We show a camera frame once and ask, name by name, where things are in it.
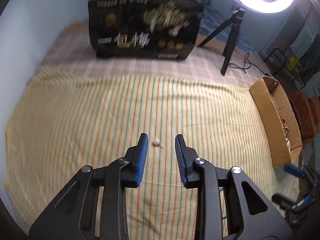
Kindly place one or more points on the yellow box on rack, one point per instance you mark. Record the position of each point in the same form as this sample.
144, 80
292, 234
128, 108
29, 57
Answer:
293, 62

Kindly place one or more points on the orange box on floor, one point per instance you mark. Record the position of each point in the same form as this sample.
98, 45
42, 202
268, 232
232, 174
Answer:
306, 110

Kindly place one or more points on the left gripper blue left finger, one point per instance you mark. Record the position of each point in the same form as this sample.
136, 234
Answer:
136, 155

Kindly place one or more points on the hanging clothes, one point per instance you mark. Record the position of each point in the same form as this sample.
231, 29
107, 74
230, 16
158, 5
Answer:
305, 37

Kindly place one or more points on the open cardboard box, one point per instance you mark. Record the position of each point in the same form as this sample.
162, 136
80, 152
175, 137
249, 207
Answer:
273, 104

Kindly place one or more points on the brown leather wrist watch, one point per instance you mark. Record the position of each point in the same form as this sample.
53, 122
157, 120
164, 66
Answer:
284, 124

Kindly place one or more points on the yellow striped bed sheet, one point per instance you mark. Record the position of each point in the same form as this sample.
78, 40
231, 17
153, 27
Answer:
63, 122

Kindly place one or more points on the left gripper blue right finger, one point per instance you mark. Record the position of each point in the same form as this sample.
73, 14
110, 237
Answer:
185, 158

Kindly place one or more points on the black metal rack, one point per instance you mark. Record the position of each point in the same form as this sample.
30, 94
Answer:
277, 62

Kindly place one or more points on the small pearl earring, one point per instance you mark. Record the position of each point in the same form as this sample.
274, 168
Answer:
157, 143

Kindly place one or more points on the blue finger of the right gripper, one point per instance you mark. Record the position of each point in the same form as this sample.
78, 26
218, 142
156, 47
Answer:
295, 171

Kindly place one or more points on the black tripod stand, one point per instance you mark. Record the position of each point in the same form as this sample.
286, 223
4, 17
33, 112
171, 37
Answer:
235, 21

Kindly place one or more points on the pink plaid blanket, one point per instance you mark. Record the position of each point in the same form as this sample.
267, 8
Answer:
72, 52

